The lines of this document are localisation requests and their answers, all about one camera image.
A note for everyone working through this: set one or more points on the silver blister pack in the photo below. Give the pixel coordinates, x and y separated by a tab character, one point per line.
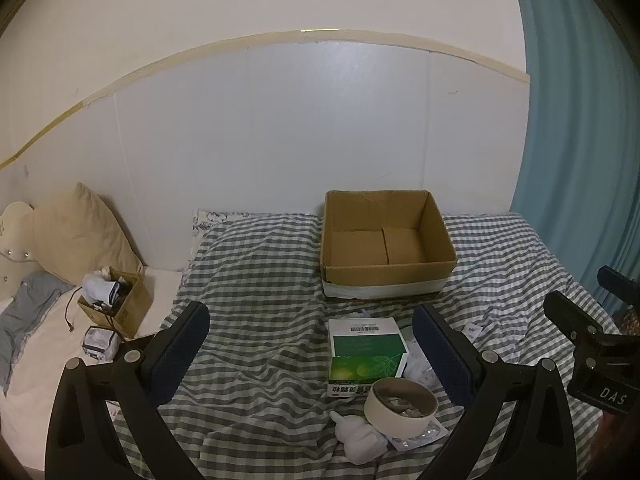
417	437

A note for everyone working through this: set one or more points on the clear plastic packet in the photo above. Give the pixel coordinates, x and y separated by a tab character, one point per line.
422	372

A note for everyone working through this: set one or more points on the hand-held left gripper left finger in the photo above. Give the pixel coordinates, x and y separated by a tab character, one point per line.
175	355

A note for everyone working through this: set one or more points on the large cardboard box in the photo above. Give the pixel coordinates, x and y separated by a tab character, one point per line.
387	245

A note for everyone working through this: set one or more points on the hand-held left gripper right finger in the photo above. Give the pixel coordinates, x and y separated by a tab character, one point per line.
441	355

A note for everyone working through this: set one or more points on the green leaf print medicine box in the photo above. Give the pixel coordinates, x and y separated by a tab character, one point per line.
365	370

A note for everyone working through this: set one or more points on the small white paper packet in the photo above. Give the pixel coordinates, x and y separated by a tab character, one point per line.
472	331

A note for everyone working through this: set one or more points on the grey white checked blanket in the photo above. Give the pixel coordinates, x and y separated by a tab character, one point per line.
265	280

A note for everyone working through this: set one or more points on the white rolled cloth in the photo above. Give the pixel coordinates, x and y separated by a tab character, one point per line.
97	288

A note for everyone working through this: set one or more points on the beige tape roll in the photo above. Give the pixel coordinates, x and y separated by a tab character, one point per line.
395	415

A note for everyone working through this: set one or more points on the blue curtain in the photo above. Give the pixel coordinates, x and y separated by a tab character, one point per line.
580	135

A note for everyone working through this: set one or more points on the green white medicine box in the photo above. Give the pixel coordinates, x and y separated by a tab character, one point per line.
367	342

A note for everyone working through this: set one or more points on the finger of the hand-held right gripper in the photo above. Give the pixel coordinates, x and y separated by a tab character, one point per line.
567	314
619	284

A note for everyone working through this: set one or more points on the small brown cardboard box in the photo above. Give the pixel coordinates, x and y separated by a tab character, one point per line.
130	305

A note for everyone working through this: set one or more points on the cream padded headboard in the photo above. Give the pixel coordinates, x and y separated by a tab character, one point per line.
15	240

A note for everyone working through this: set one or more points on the beige pillow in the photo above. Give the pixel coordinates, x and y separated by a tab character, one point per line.
85	235

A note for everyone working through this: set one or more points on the grey cloth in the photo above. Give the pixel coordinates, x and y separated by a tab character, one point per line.
25	310

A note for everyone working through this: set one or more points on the small white carton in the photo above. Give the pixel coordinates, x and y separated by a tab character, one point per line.
100	344

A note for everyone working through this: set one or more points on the floral patterned pillow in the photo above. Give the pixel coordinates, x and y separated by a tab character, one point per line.
205	222

